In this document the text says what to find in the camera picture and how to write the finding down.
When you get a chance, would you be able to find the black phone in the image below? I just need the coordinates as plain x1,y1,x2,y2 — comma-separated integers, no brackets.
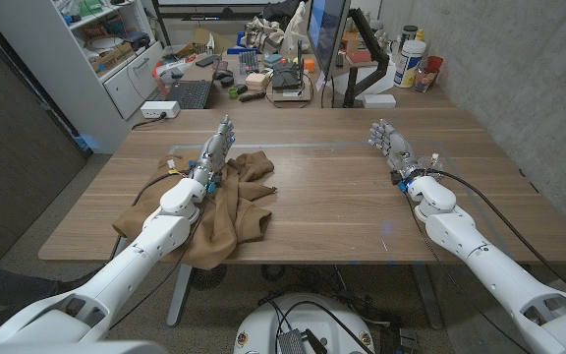
195,54,222,69

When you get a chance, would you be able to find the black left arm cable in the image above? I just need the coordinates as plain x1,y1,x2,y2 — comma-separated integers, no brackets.
109,169,191,262

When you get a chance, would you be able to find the cardboard box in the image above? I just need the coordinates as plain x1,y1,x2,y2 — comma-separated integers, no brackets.
88,42,136,74

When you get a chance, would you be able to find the small white box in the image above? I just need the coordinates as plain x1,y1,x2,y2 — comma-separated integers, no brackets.
363,92,397,109

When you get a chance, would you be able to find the computer monitor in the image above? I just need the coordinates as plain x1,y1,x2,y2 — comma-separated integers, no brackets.
306,0,352,80

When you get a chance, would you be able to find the black keyboard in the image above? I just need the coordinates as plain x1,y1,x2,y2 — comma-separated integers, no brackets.
164,80,214,110

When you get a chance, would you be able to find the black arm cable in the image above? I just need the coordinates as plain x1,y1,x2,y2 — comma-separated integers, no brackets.
109,169,191,262
424,168,566,300

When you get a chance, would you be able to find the grey table leg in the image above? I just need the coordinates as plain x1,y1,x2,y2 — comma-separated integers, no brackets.
412,264,444,330
165,264,194,328

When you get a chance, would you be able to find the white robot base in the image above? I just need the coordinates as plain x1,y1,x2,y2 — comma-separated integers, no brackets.
233,293,376,354

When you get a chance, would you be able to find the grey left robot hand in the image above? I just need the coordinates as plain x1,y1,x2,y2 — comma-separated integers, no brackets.
190,114,237,186

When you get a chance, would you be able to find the white wipes canister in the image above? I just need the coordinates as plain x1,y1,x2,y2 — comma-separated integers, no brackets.
393,39,427,89

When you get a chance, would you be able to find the red cup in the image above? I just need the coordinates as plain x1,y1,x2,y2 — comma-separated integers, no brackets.
424,55,445,76

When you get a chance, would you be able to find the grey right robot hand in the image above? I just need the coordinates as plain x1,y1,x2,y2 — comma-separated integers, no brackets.
368,118,426,181

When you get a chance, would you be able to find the brown jacket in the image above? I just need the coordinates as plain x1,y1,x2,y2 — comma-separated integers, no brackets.
111,149,278,271

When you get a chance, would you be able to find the black device with antenna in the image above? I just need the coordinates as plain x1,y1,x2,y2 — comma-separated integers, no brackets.
270,40,307,91

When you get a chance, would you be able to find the clear glass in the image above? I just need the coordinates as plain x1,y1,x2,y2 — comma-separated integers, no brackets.
414,67,436,93

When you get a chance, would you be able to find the beige box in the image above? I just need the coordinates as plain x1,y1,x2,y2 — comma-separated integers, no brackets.
245,72,269,91

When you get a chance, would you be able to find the small dark keyboard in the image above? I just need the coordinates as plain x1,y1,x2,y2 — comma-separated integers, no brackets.
238,50,260,75

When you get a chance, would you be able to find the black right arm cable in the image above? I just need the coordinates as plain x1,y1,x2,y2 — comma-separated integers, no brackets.
424,168,566,300

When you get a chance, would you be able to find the white power strip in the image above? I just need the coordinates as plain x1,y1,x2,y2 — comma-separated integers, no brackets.
140,100,182,120

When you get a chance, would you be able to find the white bag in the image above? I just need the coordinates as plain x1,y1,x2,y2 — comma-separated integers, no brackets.
280,0,311,55

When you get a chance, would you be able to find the black floor fan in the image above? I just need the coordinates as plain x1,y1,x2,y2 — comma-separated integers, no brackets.
189,264,228,291

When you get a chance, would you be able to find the white shelf cabinet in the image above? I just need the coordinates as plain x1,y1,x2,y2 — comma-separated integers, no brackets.
0,0,166,153

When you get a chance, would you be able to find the plaid cloth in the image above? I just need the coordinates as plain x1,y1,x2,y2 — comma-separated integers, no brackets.
243,16,286,54

